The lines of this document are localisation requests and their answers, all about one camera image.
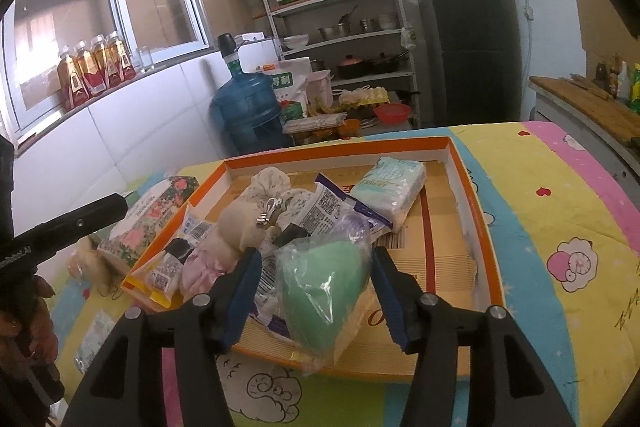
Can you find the colourful cartoon blanket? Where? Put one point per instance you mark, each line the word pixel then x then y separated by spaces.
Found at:
pixel 567 243

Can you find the orange cardboard box tray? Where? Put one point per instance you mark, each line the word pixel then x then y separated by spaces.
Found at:
pixel 444 243

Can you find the black refrigerator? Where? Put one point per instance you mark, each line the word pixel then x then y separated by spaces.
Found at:
pixel 470 61

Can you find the metal storage shelf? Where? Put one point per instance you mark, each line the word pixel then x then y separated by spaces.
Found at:
pixel 362 42

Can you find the blue water jug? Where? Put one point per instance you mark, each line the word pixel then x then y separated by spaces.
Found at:
pixel 245 109

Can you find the green sponge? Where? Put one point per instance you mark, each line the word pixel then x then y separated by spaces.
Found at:
pixel 323 289

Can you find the floral tissue box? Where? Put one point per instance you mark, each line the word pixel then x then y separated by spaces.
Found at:
pixel 125 243

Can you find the purple white snack bag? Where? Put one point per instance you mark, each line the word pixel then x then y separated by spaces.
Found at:
pixel 324 213

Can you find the red plastic basin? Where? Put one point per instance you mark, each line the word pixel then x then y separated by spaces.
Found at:
pixel 392 113

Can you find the green printed tissue pack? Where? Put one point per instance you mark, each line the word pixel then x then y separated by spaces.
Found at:
pixel 99 329

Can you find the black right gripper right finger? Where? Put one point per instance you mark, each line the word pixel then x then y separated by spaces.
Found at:
pixel 509 385

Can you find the egg tray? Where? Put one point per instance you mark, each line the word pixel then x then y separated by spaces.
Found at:
pixel 365 96

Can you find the wooden counter top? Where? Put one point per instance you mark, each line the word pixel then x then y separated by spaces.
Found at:
pixel 593 105

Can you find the white green carton box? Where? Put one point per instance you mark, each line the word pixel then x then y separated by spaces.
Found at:
pixel 289 84

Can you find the orange drink bottle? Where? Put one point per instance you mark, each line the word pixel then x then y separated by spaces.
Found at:
pixel 90 70
pixel 107 65
pixel 71 81
pixel 121 57

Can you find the white tissue pack plastic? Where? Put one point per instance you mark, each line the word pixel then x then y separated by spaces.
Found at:
pixel 391 187

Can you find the window frame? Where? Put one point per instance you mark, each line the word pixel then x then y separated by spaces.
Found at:
pixel 34 32

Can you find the white floral cloth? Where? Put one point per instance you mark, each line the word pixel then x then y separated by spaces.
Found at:
pixel 271 191

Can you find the small snack packet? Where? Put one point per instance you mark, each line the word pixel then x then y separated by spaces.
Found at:
pixel 159 277

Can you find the beige teddy bear with crown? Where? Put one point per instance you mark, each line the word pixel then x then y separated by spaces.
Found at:
pixel 220 250

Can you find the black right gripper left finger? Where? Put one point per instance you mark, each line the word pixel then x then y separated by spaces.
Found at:
pixel 124 384

